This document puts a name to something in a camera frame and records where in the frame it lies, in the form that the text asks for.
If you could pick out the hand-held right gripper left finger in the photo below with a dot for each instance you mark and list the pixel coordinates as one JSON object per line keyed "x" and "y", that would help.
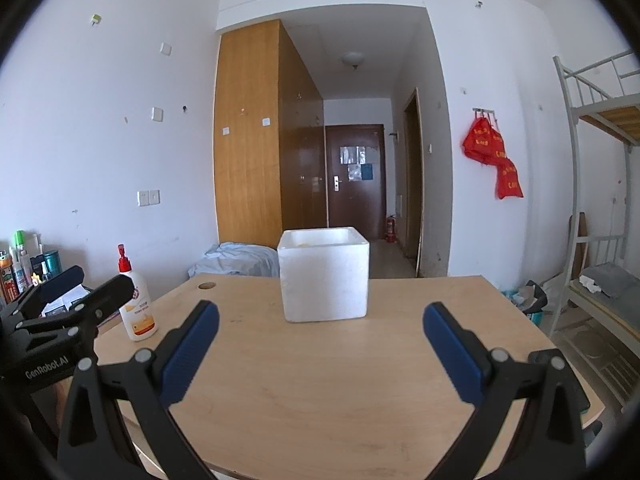
{"x": 190, "y": 355}

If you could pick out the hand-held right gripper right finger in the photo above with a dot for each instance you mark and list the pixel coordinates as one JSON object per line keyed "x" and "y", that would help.
{"x": 452, "y": 355}

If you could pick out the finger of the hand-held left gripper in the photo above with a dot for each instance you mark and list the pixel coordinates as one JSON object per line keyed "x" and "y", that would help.
{"x": 112, "y": 292}
{"x": 60, "y": 281}

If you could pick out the white foam box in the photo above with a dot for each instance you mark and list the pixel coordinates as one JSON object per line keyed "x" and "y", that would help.
{"x": 325, "y": 285}

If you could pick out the teal cup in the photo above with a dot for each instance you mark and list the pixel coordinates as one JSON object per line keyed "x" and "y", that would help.
{"x": 52, "y": 262}

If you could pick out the printed papers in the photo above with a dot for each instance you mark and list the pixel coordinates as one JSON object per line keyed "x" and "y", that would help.
{"x": 57, "y": 305}

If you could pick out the white pump bottle red cap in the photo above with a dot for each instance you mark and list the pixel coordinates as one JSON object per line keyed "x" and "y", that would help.
{"x": 137, "y": 310}

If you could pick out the orange bottle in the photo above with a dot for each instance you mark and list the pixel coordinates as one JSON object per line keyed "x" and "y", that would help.
{"x": 6, "y": 275}

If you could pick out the dark bag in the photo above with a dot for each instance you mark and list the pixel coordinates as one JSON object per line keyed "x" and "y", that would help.
{"x": 532, "y": 297}

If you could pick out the light blue bedding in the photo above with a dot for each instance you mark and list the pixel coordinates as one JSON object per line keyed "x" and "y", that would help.
{"x": 235, "y": 260}

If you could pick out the red fire extinguisher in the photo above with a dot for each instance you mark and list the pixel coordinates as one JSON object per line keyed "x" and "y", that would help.
{"x": 390, "y": 230}

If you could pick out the wooden board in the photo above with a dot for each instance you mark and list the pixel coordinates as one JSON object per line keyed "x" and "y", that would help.
{"x": 580, "y": 245}

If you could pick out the grey folded bedding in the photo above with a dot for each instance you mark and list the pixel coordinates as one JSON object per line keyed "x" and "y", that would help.
{"x": 607, "y": 280}

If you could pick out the light brown door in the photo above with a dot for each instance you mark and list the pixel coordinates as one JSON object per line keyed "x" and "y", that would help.
{"x": 412, "y": 185}

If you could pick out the dark brown door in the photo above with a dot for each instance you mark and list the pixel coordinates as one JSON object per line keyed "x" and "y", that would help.
{"x": 355, "y": 210}

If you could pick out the red printed bag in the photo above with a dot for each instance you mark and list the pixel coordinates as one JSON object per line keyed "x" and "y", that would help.
{"x": 480, "y": 142}
{"x": 510, "y": 182}

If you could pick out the wooden wardrobe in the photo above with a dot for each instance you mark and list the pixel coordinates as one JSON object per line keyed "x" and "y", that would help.
{"x": 250, "y": 160}

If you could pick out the paper notices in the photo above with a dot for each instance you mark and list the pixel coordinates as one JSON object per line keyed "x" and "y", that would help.
{"x": 356, "y": 162}

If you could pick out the metal bunk bed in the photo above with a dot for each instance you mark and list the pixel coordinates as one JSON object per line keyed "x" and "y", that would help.
{"x": 615, "y": 120}

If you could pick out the ceiling lamp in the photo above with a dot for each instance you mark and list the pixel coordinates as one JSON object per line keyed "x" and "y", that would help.
{"x": 354, "y": 59}

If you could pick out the white double wall socket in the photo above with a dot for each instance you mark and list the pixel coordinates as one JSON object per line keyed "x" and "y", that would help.
{"x": 148, "y": 198}

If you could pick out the white wall switch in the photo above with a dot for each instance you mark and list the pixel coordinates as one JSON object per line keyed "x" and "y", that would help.
{"x": 157, "y": 114}

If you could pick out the metal wall hook rack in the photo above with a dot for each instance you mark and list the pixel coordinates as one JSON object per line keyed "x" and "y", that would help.
{"x": 484, "y": 111}

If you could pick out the white blank wall plate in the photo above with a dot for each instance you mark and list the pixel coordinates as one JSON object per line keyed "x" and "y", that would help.
{"x": 165, "y": 48}

